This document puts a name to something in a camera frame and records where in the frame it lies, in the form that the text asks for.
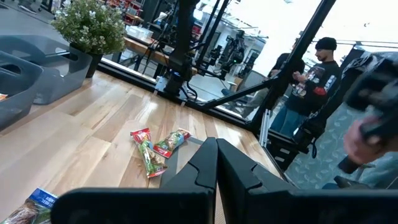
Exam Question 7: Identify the wooden background table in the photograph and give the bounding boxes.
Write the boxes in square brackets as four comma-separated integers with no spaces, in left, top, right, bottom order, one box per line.
[102,35,200,75]

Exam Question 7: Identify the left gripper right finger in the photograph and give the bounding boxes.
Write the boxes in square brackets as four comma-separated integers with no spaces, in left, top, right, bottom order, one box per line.
[217,138,398,224]

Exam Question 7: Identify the black handheld device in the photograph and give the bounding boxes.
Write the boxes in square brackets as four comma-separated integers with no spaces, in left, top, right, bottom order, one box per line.
[337,51,398,175]

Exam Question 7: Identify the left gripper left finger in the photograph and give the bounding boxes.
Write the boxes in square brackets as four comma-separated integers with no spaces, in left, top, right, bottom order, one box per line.
[51,137,218,224]

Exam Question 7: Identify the translucent grey plastic bin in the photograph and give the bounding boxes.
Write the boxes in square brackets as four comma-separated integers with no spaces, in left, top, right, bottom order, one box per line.
[0,51,44,131]
[0,34,93,106]

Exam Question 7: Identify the clear plastic container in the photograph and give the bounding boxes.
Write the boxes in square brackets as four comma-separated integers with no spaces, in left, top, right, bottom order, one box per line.
[126,24,155,40]

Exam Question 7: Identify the person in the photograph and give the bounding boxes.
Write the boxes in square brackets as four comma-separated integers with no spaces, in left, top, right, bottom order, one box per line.
[269,52,307,78]
[270,36,342,138]

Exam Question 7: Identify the person's hand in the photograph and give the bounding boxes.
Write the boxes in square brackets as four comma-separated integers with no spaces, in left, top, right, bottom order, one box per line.
[343,116,389,166]

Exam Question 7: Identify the silver metal bracket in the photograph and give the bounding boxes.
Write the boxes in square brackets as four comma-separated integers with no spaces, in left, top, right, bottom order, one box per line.
[259,108,271,147]

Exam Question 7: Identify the blue wrapper granola bar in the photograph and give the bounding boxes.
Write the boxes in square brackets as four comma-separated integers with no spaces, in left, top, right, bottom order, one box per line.
[0,187,59,224]

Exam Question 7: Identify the small green potted plant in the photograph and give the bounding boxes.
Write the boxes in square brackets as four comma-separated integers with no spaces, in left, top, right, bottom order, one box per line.
[51,0,127,78]

